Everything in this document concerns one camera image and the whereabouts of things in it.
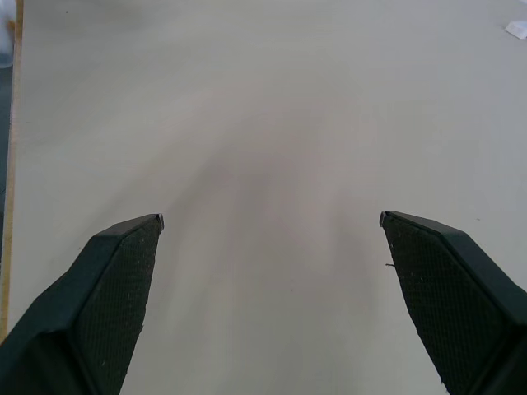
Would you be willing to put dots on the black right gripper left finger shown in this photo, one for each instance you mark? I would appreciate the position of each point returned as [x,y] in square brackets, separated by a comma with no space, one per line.
[99,312]

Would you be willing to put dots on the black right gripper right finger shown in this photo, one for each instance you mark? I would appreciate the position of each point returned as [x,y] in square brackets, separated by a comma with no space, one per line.
[453,312]

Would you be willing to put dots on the white paper piece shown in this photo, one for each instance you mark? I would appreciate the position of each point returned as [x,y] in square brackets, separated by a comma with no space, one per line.
[517,29]

